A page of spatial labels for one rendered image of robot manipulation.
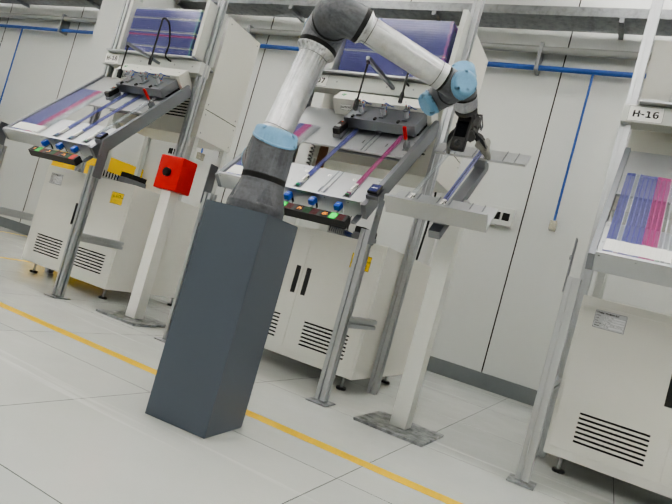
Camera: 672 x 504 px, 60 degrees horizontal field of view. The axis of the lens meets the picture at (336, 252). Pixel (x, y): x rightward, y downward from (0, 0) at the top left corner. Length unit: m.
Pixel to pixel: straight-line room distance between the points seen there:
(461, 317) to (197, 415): 2.71
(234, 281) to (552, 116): 3.06
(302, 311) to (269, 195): 1.10
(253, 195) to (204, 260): 0.20
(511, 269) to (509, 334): 0.42
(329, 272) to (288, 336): 0.33
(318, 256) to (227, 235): 1.09
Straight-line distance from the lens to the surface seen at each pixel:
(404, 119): 2.53
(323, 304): 2.44
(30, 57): 7.33
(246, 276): 1.39
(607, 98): 4.14
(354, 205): 2.09
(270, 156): 1.46
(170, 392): 1.50
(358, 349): 2.36
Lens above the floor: 0.46
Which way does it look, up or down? 2 degrees up
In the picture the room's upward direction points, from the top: 16 degrees clockwise
